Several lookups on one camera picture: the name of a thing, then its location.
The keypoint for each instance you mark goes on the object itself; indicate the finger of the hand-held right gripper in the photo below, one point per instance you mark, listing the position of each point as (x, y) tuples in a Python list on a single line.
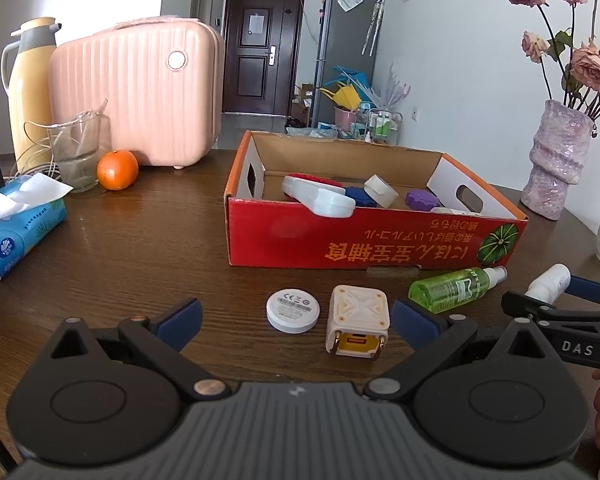
[(587, 290), (527, 305)]

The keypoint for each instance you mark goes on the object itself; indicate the bunch of dried pink roses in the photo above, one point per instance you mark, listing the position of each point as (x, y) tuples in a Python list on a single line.
[(587, 65)]

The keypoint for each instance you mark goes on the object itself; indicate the blue tissue pack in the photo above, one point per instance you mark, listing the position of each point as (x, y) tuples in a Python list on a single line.
[(20, 235)]

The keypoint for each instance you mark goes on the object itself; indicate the yellow thermos jug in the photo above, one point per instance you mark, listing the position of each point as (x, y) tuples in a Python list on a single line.
[(30, 85)]

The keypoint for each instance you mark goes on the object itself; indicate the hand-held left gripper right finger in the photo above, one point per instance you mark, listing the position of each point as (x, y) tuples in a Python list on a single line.
[(415, 322)]

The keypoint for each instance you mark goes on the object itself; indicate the white tape roll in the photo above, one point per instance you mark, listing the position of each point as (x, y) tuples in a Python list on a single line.
[(380, 187)]

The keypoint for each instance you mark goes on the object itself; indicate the orange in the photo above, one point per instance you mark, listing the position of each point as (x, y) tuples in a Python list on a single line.
[(117, 170)]

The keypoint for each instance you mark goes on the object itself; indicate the dark brown entrance door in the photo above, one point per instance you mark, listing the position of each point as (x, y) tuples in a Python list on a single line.
[(260, 75)]

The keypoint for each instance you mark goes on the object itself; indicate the yellow bag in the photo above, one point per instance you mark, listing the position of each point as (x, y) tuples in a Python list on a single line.
[(344, 96)]

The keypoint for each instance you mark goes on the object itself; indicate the white paper on door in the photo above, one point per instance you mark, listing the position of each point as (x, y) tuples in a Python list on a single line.
[(257, 22)]

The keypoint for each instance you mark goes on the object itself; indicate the lilac clothes hangers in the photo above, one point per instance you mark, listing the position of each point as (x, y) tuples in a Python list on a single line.
[(392, 90)]

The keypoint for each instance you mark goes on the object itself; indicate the clear plastic bag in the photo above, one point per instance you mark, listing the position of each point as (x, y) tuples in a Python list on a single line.
[(310, 132)]

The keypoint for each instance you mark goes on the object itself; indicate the blue round plastic piece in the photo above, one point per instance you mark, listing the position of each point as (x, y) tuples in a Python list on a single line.
[(357, 196)]

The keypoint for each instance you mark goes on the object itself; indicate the green spray bottle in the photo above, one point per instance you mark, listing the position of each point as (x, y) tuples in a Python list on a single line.
[(445, 290)]

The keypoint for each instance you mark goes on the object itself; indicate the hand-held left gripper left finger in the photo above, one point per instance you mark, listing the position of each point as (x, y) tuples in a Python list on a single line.
[(180, 322)]

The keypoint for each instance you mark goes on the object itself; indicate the dark shoes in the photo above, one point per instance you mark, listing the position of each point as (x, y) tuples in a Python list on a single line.
[(295, 122)]

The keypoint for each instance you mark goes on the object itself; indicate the red and white lint brush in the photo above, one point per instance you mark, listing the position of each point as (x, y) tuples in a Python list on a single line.
[(325, 202)]

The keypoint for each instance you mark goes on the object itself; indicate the pink bucket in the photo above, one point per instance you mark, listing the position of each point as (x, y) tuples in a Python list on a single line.
[(344, 117)]

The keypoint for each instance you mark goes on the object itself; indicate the grey refrigerator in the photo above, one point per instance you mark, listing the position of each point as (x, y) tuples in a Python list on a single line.
[(340, 50)]

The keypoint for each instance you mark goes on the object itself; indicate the clear document bag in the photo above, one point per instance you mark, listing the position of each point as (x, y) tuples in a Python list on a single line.
[(350, 0)]

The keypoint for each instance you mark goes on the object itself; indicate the open cardboard box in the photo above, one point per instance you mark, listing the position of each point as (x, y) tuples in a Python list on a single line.
[(304, 100)]

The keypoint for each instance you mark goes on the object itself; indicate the white hanging umbrella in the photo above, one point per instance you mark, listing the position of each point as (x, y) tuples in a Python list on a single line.
[(375, 20)]

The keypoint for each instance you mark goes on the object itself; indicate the cream square device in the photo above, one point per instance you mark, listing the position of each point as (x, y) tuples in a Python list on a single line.
[(357, 310)]

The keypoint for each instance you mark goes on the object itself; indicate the white wall socket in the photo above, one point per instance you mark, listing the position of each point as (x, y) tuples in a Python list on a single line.
[(415, 113)]

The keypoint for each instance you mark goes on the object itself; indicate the small white plastic piece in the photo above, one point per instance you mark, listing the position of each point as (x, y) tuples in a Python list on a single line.
[(447, 210)]

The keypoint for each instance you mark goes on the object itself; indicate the purple round plastic piece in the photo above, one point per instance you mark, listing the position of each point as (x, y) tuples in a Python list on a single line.
[(422, 200)]

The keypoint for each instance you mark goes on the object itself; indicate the pink suitcase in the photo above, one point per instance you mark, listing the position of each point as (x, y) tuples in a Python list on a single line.
[(130, 95)]

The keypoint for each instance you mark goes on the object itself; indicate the red cardboard box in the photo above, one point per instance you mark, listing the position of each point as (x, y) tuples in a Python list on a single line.
[(330, 240)]

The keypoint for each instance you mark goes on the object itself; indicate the small white bottle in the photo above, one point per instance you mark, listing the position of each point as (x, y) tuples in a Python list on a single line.
[(550, 280)]

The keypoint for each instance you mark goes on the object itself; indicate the white round disc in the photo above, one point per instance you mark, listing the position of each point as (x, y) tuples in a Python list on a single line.
[(292, 310)]

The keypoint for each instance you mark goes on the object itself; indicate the blue folded frame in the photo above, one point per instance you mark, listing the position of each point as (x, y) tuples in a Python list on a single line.
[(355, 76)]

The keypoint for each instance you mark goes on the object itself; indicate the clear glass cup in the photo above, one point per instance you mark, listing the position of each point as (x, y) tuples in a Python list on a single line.
[(80, 170)]

